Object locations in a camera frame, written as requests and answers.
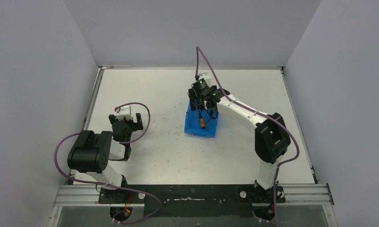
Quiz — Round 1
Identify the orange black screwdriver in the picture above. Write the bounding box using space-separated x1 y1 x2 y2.
198 109 206 129

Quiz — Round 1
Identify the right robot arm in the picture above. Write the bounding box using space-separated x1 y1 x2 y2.
184 78 291 203

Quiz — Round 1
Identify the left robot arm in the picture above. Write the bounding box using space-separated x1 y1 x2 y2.
67 113 144 203

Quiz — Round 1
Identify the blue plastic bin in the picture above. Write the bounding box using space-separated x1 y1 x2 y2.
184 103 218 138

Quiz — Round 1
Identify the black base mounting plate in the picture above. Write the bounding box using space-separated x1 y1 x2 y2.
98 184 286 221

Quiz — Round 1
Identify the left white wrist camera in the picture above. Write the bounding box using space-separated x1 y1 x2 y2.
114 105 132 119

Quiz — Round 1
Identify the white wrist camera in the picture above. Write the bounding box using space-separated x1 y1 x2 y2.
197 72 211 81
114 105 132 119

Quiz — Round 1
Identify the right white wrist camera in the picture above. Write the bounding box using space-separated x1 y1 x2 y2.
197 72 211 81

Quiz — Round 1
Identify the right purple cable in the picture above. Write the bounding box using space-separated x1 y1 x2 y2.
195 46 300 227

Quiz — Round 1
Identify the aluminium frame rail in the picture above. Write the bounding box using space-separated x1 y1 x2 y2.
53 184 334 207

